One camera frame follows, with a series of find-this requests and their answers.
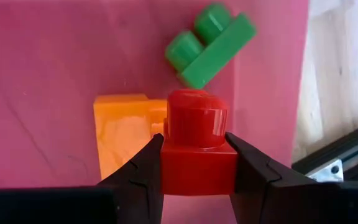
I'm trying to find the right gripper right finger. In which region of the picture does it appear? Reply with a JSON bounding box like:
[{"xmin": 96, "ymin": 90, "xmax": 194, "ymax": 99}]
[{"xmin": 224, "ymin": 131, "xmax": 319, "ymax": 224}]

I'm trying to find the green two-stud building block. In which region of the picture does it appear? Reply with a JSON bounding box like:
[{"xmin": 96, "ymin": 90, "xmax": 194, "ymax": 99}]
[{"xmin": 165, "ymin": 2, "xmax": 257, "ymax": 90}]

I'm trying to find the black aluminium table frame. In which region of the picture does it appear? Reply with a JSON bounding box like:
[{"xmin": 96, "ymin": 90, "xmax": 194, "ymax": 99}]
[{"xmin": 291, "ymin": 119, "xmax": 358, "ymax": 184}]

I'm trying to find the silver frame corner bracket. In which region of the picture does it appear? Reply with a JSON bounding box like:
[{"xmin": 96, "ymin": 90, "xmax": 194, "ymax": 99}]
[{"xmin": 308, "ymin": 158, "xmax": 344, "ymax": 183}]

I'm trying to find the orange wedge building block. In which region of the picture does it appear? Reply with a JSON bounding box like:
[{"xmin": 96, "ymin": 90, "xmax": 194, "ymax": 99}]
[{"xmin": 93, "ymin": 93, "xmax": 168, "ymax": 180}]

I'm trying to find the pink plastic tray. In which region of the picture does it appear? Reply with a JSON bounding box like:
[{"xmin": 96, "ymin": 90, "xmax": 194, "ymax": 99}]
[{"xmin": 0, "ymin": 0, "xmax": 310, "ymax": 224}]

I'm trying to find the small red building block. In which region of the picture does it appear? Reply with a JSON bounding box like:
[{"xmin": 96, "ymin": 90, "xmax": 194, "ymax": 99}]
[{"xmin": 160, "ymin": 88, "xmax": 239, "ymax": 197}]

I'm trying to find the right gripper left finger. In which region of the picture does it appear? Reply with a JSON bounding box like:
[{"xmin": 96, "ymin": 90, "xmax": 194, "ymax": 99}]
[{"xmin": 99, "ymin": 133, "xmax": 165, "ymax": 224}]

